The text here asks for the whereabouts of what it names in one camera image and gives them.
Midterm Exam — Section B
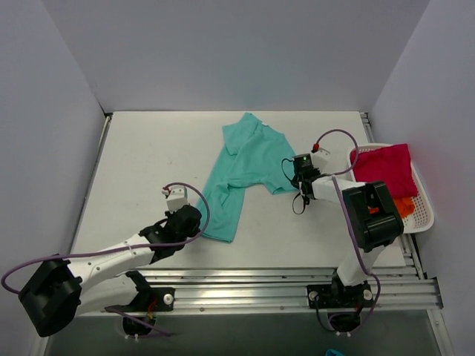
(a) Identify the black looped cable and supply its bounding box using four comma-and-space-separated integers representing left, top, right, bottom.
281, 158, 311, 216

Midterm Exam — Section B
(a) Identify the teal t-shirt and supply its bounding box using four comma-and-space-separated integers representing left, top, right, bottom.
202, 113, 295, 243

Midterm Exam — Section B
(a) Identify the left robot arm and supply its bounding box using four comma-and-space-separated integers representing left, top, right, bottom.
19, 205, 202, 337

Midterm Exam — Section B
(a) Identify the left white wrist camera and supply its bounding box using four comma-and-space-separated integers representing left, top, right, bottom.
162, 185, 189, 213

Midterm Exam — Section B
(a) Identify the white plastic basket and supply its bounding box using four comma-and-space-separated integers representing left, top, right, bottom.
347, 143, 434, 234

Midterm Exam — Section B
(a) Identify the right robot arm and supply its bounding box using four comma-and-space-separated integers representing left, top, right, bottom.
291, 154, 404, 306

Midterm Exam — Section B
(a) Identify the orange t-shirt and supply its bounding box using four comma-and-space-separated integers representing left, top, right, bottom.
393, 197, 415, 219

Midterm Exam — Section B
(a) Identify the teal object at bottom edge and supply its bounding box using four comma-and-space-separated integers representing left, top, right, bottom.
325, 349, 343, 356

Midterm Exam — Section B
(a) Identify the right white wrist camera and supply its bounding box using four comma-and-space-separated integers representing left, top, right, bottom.
310, 143, 330, 173

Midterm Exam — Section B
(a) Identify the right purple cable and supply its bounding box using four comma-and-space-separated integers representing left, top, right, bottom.
313, 128, 383, 306

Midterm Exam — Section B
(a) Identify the purple cable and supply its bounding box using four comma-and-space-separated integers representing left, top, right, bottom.
1, 181, 212, 296
313, 128, 383, 306

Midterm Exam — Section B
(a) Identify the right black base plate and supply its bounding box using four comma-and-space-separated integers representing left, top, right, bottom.
306, 283, 373, 310

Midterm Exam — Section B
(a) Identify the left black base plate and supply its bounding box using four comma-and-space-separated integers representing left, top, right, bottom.
111, 286, 175, 313

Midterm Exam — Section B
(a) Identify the magenta t-shirt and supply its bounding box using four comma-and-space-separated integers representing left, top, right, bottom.
353, 144, 418, 199

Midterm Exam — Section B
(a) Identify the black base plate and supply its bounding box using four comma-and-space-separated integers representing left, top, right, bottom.
306, 283, 373, 310
111, 286, 175, 313

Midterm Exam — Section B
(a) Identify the aluminium mounting rail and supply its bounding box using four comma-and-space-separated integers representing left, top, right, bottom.
138, 266, 442, 315

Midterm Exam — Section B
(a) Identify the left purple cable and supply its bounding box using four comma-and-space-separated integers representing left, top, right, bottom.
1, 181, 212, 296

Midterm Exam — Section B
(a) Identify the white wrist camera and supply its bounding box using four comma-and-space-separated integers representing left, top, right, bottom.
310, 143, 330, 173
162, 185, 189, 213

